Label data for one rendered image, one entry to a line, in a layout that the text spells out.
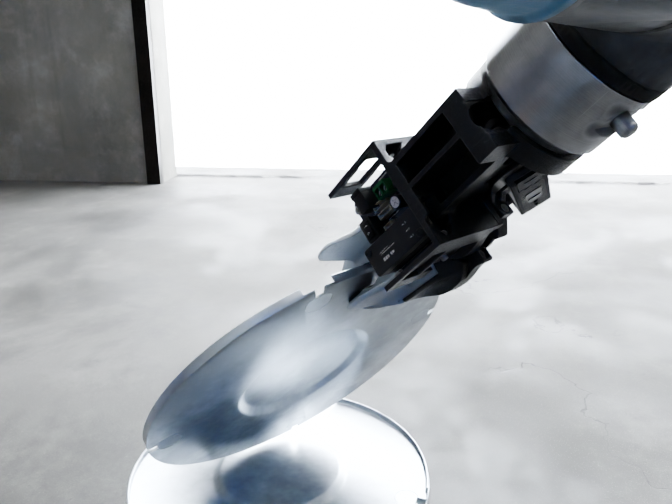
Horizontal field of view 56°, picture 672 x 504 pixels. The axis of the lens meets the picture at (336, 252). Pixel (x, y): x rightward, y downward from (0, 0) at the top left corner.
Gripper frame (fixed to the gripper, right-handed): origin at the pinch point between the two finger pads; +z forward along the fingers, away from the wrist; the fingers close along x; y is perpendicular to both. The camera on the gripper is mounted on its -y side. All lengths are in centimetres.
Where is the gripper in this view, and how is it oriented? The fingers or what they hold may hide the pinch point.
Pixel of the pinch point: (363, 285)
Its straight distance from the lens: 48.5
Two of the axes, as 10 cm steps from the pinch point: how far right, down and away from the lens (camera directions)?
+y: -7.2, 2.0, -6.6
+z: -4.9, 5.3, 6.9
